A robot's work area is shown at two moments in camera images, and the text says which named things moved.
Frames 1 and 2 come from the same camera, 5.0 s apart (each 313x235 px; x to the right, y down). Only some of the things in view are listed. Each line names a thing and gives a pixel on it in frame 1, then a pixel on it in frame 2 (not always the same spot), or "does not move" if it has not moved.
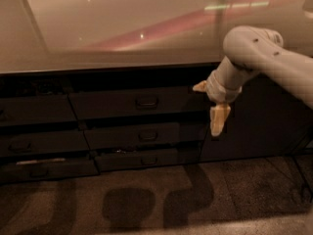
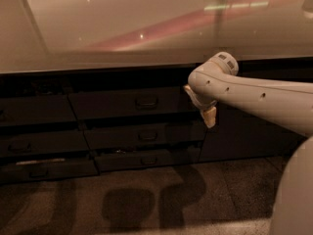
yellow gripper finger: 218,116 -> 209,116
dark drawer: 45,169 does not move
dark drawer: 44,142 does not move
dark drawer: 158,159 does not move
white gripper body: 217,90 -> 202,105
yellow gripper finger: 201,86 -> 188,88
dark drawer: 36,110 does not move
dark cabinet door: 266,120 does not move
